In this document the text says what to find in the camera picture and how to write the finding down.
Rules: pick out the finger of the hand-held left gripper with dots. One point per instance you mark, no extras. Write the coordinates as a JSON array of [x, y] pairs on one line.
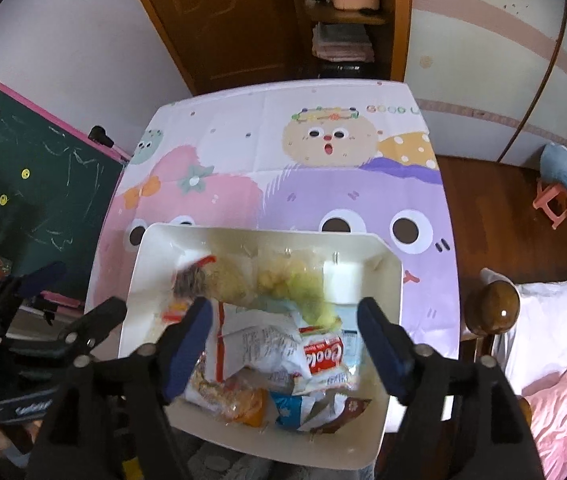
[[103, 315], [46, 275]]

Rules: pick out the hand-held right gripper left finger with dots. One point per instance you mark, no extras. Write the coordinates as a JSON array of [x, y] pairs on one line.
[[188, 350]]

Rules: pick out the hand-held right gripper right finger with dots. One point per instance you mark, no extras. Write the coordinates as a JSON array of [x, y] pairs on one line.
[[383, 350]]

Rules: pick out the red white cookie packet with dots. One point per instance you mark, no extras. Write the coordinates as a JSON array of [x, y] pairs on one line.
[[326, 355]]

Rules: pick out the long orange snack packet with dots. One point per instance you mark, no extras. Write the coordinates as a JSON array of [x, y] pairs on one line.
[[183, 285]]

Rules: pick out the brown flower snack packet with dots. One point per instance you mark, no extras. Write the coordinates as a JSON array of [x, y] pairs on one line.
[[348, 410]]

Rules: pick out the clear packet red edge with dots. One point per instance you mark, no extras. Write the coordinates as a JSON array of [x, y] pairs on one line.
[[263, 345]]

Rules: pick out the clear bread packet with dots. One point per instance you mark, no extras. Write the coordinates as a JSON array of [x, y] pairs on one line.
[[248, 407]]

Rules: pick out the white plastic bin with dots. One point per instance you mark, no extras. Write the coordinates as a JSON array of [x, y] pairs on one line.
[[163, 250]]

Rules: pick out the clear bag of yellow puffs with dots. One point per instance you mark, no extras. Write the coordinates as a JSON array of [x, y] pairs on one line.
[[288, 280]]

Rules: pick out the person's left hand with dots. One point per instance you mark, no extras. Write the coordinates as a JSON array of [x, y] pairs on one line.
[[3, 442]]

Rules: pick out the round wooden bedpost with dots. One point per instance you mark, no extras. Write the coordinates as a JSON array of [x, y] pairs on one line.
[[496, 310]]

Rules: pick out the black clamp knob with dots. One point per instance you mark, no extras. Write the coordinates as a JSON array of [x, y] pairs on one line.
[[100, 136]]

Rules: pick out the white pillow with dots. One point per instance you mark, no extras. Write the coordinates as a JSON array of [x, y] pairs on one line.
[[553, 320]]

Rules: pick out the pink plastic stool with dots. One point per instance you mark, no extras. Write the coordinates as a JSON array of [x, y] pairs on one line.
[[546, 200]]

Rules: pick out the cartoon printed tablecloth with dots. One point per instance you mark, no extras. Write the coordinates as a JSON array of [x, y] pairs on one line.
[[283, 125]]

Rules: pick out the pink stool with cushion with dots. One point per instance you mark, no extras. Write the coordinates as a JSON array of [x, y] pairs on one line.
[[561, 170]]

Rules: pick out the floral wardrobe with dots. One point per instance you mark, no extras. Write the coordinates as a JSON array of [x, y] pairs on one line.
[[478, 85]]

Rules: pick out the brown wooden door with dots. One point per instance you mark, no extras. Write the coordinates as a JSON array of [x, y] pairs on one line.
[[223, 30]]

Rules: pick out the stack of folded towels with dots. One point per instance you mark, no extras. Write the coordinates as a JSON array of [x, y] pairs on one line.
[[343, 42]]

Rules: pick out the wooden shelf unit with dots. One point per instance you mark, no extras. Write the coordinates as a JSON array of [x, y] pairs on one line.
[[398, 20]]

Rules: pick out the green chalkboard pink frame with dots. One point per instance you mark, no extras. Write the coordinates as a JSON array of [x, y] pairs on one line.
[[38, 185]]

